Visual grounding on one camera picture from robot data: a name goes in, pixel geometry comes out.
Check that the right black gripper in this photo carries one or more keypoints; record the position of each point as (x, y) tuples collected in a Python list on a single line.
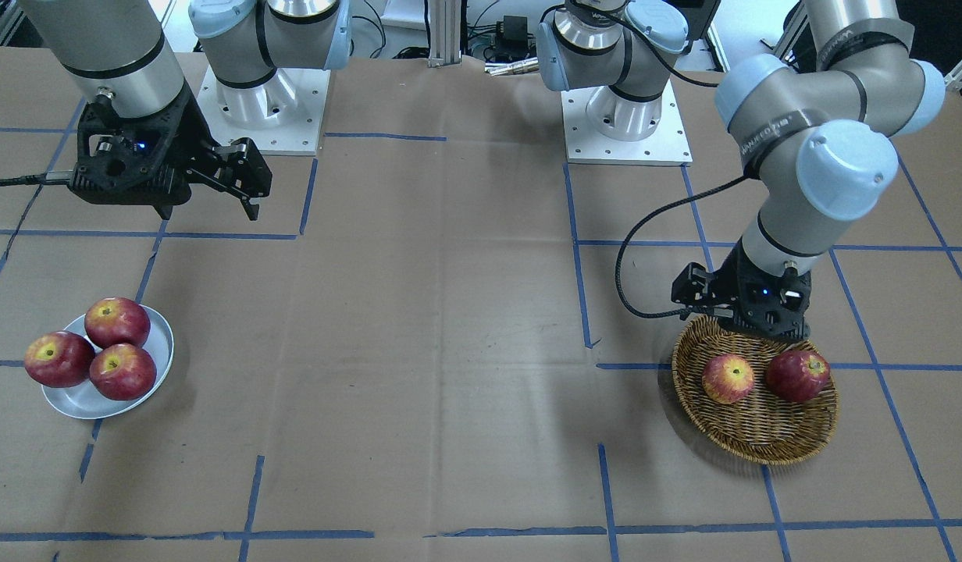
[(190, 142)]

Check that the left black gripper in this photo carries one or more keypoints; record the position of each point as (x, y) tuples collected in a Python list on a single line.
[(729, 286)]

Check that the red yellow striped apple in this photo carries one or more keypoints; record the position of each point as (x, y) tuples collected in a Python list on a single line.
[(728, 378)]

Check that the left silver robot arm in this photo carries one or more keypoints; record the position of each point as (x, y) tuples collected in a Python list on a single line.
[(821, 142)]

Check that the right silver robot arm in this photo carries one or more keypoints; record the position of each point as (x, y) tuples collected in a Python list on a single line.
[(120, 46)]

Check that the dark red apple in basket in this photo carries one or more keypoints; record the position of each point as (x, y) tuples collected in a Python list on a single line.
[(797, 375)]

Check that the red apple with yellow top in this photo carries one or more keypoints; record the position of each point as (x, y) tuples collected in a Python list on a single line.
[(114, 320)]

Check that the red apple front on plate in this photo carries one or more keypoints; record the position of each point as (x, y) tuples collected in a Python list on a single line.
[(123, 372)]

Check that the dark red apple on plate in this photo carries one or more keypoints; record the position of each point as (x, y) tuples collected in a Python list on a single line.
[(60, 359)]

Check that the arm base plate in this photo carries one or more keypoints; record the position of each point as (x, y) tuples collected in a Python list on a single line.
[(601, 128), (282, 117)]

